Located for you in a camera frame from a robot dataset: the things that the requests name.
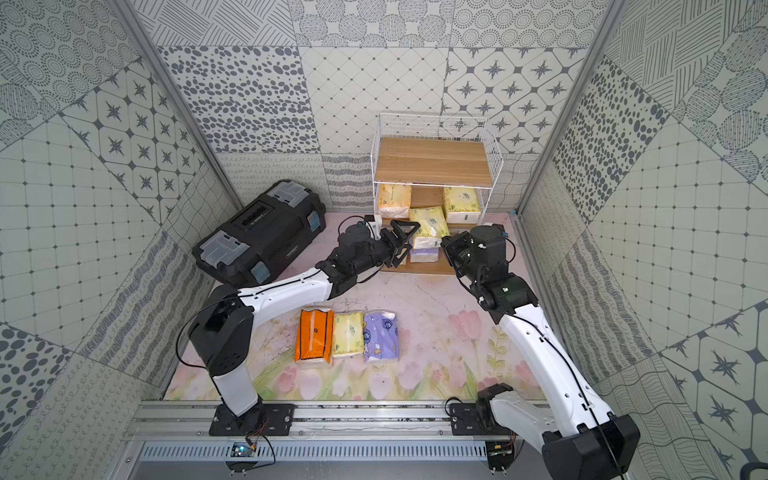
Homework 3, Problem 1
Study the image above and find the yellow tissue pack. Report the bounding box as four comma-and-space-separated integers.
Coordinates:
377, 183, 412, 219

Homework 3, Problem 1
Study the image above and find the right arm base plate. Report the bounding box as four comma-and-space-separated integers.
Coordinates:
445, 402, 513, 437

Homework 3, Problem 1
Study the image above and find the purple dog tissue pack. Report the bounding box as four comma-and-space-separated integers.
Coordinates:
363, 310, 400, 363

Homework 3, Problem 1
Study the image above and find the pink floral table mat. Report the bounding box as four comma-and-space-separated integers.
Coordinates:
164, 211, 571, 402

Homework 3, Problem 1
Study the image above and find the purple tissue pack bottom shelf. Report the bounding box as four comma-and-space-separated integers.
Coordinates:
410, 248, 440, 263

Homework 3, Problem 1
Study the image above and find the green tissue pack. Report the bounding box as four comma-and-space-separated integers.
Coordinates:
409, 206, 450, 249
443, 187, 482, 224

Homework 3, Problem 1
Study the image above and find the black plastic toolbox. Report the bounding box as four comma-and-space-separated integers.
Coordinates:
192, 179, 326, 288

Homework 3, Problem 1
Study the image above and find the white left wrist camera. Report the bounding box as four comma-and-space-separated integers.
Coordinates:
364, 221, 382, 240

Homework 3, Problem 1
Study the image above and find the small green circuit board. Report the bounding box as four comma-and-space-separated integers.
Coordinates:
231, 442, 254, 458

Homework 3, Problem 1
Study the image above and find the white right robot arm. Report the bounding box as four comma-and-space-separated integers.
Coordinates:
441, 224, 640, 479

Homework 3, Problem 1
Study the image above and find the aluminium mounting rail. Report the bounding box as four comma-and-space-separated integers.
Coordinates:
125, 401, 530, 471

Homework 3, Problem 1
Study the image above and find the orange tissue pack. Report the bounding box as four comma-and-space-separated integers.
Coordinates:
294, 310, 334, 368

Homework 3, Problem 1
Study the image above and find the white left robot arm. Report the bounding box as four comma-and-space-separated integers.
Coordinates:
187, 220, 420, 420

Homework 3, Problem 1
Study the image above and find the yellow-green tissue pack top shelf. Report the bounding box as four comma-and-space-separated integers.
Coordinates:
332, 311, 364, 358

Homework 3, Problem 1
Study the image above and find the white wire wooden shelf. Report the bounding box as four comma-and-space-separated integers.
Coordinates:
370, 112, 505, 277

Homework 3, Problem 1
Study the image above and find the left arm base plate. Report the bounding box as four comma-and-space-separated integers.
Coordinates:
209, 403, 296, 437

